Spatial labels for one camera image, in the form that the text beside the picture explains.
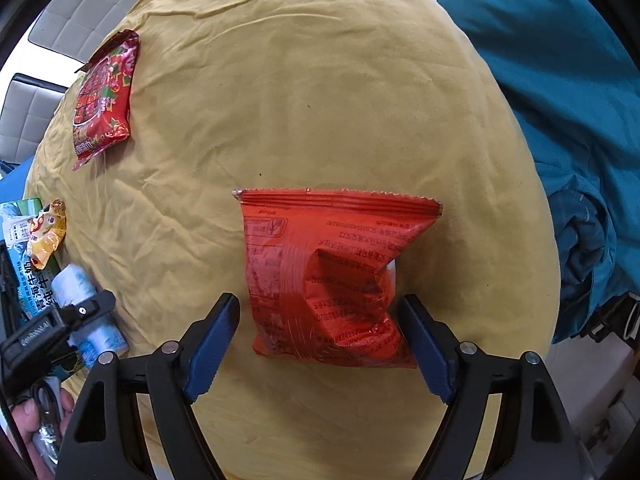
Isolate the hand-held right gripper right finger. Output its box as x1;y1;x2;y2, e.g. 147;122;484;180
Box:
397;294;587;480

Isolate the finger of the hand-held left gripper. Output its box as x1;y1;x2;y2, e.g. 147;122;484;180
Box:
48;291;117;335

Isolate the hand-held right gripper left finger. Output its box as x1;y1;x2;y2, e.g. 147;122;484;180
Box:
54;291;242;480

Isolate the plain red snack packet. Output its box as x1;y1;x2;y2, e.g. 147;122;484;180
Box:
232;187;444;370

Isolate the person's left hand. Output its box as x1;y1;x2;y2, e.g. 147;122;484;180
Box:
9;389;77;478

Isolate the white and blue packet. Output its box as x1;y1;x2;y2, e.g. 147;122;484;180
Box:
51;263;130;362

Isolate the blue milk carton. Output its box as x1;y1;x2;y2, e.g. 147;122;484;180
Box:
0;199;92;383

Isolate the small yellow snack packet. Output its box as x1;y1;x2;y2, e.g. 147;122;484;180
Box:
26;199;68;267

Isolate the black bag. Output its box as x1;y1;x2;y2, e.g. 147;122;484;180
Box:
586;294;640;347

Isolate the white padded chair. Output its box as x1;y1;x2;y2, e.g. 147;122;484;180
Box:
0;73;69;172
29;0;157;57

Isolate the red patterned snack packet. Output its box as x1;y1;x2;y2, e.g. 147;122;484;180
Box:
71;30;141;173

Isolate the yellow cloth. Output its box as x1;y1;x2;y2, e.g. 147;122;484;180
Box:
24;0;562;480

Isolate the teal blanket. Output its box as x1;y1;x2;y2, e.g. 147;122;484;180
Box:
437;0;640;347

